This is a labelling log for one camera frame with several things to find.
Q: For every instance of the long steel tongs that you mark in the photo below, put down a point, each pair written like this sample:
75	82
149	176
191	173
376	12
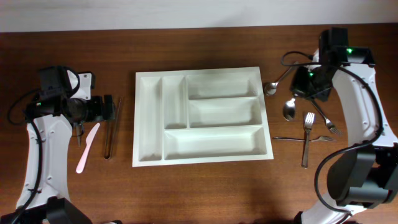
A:
111	130

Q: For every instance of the white plastic knife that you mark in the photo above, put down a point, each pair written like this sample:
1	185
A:
89	140

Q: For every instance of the white cutlery tray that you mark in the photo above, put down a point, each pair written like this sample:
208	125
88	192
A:
200	116

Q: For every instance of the steel fork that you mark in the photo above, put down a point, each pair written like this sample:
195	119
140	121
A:
308	124

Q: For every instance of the steel fork horizontal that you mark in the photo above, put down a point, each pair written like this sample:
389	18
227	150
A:
320	138

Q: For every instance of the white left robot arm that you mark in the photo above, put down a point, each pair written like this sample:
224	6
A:
45	196

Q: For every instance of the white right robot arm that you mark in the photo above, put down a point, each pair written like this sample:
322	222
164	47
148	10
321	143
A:
364	174

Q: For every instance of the steel fork slanted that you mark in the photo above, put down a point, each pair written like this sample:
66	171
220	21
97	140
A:
328	123

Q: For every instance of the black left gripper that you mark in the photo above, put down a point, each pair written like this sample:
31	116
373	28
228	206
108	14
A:
98	113

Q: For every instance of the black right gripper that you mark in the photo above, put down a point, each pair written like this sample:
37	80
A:
298	87

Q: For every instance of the small steel teaspoon right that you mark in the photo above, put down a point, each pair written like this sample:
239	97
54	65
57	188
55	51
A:
79	131

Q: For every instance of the steel tablespoon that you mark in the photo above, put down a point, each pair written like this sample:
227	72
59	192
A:
289	109
271	87

